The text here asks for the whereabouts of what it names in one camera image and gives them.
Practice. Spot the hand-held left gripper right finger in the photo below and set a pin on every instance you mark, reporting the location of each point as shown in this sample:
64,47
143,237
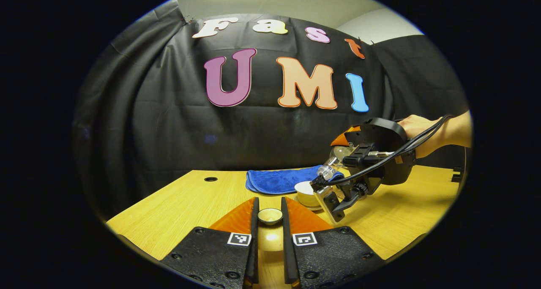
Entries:
288,259

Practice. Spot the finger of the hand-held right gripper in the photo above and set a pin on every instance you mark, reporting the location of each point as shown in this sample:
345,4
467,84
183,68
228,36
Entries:
343,139
331,204

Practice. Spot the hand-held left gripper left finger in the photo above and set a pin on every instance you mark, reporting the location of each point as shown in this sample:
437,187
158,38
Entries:
253,255

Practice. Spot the beige ceramic teacup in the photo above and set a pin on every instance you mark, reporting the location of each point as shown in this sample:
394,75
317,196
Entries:
305,194

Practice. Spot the clear glass water bottle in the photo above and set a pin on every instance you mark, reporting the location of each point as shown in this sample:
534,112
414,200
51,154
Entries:
326,170

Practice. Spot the beige ceramic saucer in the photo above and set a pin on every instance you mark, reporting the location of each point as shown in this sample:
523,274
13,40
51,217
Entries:
310,208

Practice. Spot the blue folded towel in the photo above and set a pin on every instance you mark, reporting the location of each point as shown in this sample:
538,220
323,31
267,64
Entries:
274,181

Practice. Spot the black table clamp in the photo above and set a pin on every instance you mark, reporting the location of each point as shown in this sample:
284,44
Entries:
455,175

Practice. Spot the black backdrop cloth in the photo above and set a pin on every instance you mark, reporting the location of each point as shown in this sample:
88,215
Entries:
169,132

